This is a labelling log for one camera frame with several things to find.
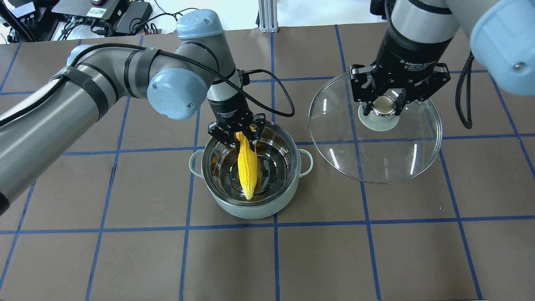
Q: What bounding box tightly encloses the black power brick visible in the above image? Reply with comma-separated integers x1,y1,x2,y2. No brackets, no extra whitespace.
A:
113,1,153,36

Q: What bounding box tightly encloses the glass pot lid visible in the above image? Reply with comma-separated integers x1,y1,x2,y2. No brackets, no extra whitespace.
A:
309,73,443,184

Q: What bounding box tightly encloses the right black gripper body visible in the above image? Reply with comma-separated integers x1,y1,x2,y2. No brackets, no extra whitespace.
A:
350,29,451,104

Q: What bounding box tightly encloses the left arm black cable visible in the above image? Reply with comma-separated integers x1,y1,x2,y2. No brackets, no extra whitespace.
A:
0,43,296,126

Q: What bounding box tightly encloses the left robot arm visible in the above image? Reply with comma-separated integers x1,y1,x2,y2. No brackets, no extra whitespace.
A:
0,9,266,213

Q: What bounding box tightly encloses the pale green electric pot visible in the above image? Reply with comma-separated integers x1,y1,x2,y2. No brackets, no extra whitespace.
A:
189,121,314,219

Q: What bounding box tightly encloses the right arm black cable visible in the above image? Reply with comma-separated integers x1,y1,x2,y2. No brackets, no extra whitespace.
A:
455,50,475,129

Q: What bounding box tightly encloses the yellow corn cob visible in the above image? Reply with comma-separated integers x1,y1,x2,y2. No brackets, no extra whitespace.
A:
237,132,258,201

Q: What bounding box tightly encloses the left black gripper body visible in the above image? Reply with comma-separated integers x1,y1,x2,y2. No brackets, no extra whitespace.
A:
207,84,266,144

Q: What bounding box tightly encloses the aluminium frame post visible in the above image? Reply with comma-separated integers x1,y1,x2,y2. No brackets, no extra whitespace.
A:
257,0,279,33

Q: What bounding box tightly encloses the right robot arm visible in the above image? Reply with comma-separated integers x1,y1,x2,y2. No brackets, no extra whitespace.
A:
350,0,535,116

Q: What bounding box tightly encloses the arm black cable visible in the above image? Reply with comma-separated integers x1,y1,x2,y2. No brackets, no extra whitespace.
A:
455,50,475,129
0,43,296,126

